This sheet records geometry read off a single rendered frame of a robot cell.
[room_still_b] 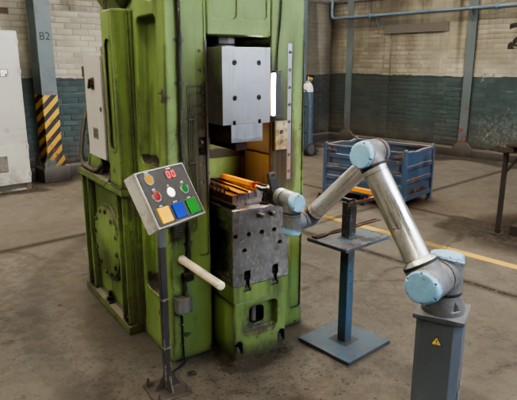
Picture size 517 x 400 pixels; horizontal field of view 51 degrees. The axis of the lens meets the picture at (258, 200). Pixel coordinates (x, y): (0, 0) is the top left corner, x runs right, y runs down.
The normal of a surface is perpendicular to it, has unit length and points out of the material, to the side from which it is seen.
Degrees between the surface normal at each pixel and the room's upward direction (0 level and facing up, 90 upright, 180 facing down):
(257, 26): 90
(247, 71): 90
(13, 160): 90
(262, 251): 90
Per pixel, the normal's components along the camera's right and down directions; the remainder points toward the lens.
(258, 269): 0.55, 0.20
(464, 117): -0.74, 0.16
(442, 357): -0.47, 0.22
